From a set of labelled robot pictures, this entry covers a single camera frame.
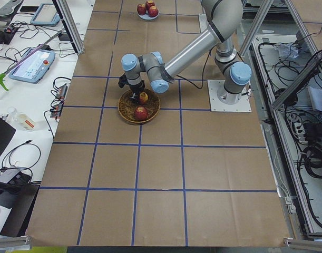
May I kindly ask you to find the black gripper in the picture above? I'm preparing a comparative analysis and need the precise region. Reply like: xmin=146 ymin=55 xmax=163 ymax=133
xmin=129 ymin=81 xmax=145 ymax=102

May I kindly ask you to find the yellow red apple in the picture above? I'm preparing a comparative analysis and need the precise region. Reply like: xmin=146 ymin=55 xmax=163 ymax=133
xmin=139 ymin=92 xmax=149 ymax=105

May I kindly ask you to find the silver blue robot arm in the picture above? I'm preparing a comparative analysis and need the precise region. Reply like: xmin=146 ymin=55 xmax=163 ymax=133
xmin=118 ymin=0 xmax=252 ymax=105

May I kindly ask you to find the woven wicker basket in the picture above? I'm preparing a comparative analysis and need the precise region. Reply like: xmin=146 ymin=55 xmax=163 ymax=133
xmin=118 ymin=89 xmax=160 ymax=124

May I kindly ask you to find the dark red apple in basket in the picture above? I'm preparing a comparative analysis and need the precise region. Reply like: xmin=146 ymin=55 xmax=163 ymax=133
xmin=134 ymin=106 xmax=148 ymax=121

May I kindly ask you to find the light blue plate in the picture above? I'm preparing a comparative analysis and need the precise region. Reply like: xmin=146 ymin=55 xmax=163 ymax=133
xmin=138 ymin=12 xmax=160 ymax=21

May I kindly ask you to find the red apple on plate front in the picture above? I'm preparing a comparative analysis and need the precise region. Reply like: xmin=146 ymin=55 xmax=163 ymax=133
xmin=148 ymin=6 xmax=159 ymax=18

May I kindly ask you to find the red apple on plate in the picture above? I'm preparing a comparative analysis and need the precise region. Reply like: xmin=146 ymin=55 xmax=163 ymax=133
xmin=136 ymin=4 xmax=147 ymax=15
xmin=145 ymin=0 xmax=155 ymax=10
xmin=148 ymin=6 xmax=159 ymax=18

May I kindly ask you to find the red apple on plate left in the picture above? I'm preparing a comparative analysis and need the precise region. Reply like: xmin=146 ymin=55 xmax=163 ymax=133
xmin=136 ymin=4 xmax=147 ymax=15

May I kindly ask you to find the red apple on plate right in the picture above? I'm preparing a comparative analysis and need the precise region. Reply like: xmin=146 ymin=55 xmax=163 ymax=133
xmin=145 ymin=0 xmax=155 ymax=10

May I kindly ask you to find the blue teach pendant near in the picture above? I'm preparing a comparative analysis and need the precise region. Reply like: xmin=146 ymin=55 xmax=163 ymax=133
xmin=8 ymin=50 xmax=55 ymax=84

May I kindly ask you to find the blue teach pendant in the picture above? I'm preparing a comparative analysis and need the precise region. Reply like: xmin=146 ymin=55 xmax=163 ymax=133
xmin=30 ymin=3 xmax=60 ymax=26
xmin=8 ymin=50 xmax=55 ymax=84

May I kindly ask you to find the clear plastic bottle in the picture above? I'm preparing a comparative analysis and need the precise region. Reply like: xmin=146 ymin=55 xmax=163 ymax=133
xmin=7 ymin=107 xmax=36 ymax=131

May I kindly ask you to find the blue teach pendant far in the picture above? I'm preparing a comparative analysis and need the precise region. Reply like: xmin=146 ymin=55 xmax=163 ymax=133
xmin=30 ymin=3 xmax=60 ymax=26

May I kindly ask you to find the green tipped metal pole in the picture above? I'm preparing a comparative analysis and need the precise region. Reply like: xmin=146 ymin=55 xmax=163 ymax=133
xmin=0 ymin=28 xmax=65 ymax=91

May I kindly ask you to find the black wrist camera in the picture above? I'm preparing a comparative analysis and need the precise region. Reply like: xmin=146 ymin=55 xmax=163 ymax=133
xmin=118 ymin=74 xmax=128 ymax=88

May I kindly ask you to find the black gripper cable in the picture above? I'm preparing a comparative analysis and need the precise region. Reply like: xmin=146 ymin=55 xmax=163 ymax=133
xmin=175 ymin=50 xmax=212 ymax=90

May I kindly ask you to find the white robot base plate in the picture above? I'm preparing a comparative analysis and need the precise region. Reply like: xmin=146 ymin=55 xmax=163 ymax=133
xmin=208 ymin=80 xmax=252 ymax=113

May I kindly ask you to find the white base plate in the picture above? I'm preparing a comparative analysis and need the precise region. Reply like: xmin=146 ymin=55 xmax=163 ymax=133
xmin=198 ymin=13 xmax=214 ymax=33

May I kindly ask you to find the aluminium frame post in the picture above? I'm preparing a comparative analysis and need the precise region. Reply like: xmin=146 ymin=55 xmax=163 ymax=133
xmin=52 ymin=0 xmax=85 ymax=55

